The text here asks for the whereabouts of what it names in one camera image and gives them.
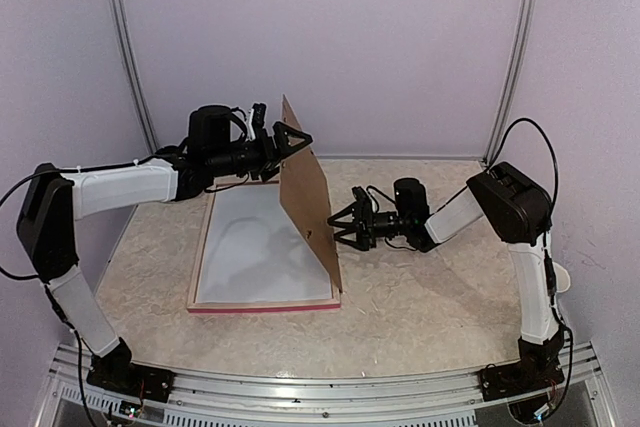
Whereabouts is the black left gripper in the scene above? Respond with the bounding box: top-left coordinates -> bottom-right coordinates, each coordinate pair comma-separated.
208,120 -> 312,182

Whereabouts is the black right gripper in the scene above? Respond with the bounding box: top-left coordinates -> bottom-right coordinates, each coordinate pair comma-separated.
327,201 -> 410,251

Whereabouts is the brown cardboard backing board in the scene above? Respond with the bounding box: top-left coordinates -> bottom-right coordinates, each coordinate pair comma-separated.
278,94 -> 345,294

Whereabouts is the landscape photo print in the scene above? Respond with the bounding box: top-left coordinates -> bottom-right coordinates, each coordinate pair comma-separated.
196,184 -> 336,306

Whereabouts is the pink wooden picture frame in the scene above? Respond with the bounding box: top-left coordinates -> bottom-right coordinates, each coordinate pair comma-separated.
185,179 -> 345,317

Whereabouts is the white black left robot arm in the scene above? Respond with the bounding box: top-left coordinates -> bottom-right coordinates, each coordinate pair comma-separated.
16,103 -> 313,403

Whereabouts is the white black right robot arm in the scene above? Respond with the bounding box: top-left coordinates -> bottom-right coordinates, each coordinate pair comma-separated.
327,162 -> 568,401

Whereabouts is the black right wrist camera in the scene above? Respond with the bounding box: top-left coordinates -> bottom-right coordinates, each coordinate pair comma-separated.
352,186 -> 379,213

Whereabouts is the left aluminium corner post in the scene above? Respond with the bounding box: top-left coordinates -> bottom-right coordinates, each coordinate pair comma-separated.
108,0 -> 159,153

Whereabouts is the aluminium corner post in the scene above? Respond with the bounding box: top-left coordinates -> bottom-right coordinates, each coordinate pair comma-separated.
108,0 -> 159,153
483,0 -> 536,165

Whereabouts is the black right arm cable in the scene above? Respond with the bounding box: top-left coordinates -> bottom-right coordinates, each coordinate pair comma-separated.
489,117 -> 574,398

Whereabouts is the aluminium front rail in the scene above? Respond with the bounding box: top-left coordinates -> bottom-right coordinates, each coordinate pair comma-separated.
29,343 -> 620,426

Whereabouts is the right aluminium corner post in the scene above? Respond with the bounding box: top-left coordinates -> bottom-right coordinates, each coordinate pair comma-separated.
483,0 -> 536,165

